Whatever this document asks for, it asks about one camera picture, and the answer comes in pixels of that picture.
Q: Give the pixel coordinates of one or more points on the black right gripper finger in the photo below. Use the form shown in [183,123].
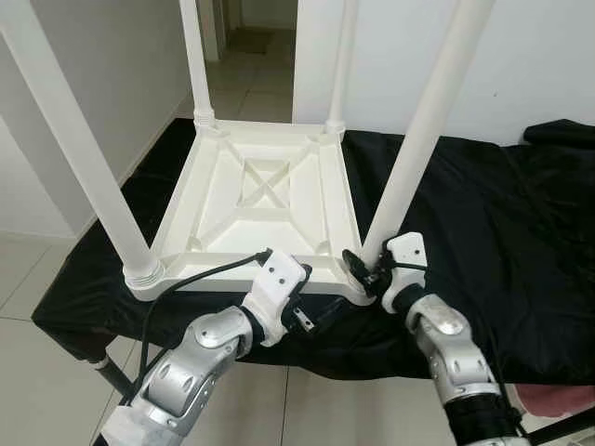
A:
[359,268]

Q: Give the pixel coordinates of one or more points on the white plastic table leg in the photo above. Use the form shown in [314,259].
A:
[197,65]
[79,139]
[342,65]
[428,121]

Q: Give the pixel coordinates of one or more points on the black cloth table cover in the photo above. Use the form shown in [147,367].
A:
[521,279]

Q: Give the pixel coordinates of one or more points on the pink round stool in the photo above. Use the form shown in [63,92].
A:
[558,398]

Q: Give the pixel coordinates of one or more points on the brown doormat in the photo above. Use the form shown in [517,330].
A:
[251,39]

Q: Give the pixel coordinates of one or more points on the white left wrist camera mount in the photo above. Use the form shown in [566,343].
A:
[279,283]

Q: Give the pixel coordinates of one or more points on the white door frame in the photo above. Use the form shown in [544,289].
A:
[214,28]

